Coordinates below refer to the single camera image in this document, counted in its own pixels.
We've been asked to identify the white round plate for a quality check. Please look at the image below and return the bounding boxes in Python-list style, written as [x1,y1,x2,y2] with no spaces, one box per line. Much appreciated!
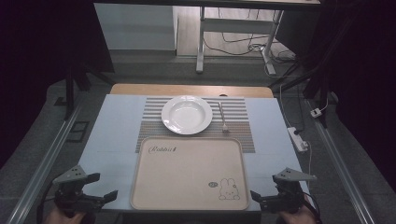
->
[161,94,214,136]

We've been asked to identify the light blue table cover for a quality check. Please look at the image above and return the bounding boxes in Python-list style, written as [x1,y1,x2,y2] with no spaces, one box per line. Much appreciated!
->
[78,93,311,213]

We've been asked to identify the person's left hand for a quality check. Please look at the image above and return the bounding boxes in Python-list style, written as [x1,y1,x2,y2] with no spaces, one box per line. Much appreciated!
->
[43,206,88,224]

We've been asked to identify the beige tray with rabbit print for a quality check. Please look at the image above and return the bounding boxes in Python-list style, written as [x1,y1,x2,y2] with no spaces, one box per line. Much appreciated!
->
[129,136,251,212]

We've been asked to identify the black metal stand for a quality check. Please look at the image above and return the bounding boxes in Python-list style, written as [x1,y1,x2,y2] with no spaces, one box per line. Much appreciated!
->
[268,31,332,129]
[63,60,117,121]

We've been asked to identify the aluminium rail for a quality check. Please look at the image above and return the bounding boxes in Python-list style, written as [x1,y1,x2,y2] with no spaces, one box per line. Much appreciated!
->
[6,102,84,224]
[305,98,378,224]

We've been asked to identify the white desk frame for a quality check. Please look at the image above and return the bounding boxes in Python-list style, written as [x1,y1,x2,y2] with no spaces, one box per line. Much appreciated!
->
[195,6,285,76]

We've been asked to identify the silver fork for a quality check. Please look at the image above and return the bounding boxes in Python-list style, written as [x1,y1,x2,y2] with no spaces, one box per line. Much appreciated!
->
[217,101,231,134]

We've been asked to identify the black floor socket frame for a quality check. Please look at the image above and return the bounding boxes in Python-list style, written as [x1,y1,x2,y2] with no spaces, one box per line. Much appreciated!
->
[66,120,91,144]

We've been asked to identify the white power strip cable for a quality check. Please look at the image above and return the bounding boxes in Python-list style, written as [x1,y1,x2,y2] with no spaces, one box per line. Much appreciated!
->
[305,141,314,189]

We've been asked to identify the black floor cables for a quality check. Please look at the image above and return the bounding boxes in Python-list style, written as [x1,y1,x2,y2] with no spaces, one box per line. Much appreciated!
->
[204,7,297,64]

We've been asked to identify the striped woven placemat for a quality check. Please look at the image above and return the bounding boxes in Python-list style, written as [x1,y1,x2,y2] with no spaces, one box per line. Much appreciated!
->
[134,96,257,154]

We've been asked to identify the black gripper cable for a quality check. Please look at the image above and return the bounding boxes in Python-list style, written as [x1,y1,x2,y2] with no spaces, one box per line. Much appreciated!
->
[35,182,61,224]
[302,189,324,224]

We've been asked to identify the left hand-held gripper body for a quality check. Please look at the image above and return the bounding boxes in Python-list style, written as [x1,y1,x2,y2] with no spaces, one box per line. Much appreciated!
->
[50,164,106,216]

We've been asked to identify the grey cabinet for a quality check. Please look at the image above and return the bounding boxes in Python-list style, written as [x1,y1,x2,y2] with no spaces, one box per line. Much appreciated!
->
[93,3,179,51]

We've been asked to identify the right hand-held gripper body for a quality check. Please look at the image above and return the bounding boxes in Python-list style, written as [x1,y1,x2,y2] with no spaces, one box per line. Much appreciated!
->
[259,167,318,215]

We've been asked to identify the person's right hand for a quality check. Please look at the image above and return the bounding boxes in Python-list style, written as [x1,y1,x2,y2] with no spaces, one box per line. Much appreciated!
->
[276,204,318,224]

